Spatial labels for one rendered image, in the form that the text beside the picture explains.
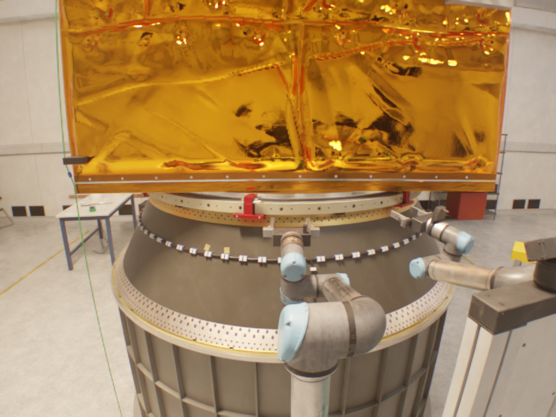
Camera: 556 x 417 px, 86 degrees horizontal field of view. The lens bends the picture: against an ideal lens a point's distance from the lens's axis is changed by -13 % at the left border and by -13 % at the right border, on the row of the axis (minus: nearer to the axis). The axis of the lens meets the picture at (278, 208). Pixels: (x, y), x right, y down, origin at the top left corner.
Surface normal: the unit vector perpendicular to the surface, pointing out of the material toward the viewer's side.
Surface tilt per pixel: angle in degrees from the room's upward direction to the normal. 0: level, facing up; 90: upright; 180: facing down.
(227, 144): 89
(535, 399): 90
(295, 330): 49
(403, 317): 43
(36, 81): 90
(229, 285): 62
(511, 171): 90
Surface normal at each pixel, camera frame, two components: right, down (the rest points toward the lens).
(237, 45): -0.14, 0.03
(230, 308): -0.20, -0.23
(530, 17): 0.06, 0.26
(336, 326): 0.06, -0.45
